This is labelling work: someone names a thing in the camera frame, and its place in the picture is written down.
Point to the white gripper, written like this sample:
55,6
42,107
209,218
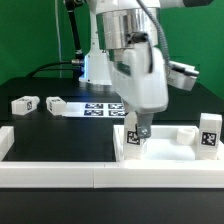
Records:
139,78

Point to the white square table top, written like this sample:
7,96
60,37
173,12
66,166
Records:
166,143

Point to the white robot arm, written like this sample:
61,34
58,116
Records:
117,25

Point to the white sheet with markers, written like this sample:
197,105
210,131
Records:
101,110

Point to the white U-shaped fence wall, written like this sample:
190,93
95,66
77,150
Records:
124,174

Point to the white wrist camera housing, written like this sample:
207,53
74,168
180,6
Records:
182,76

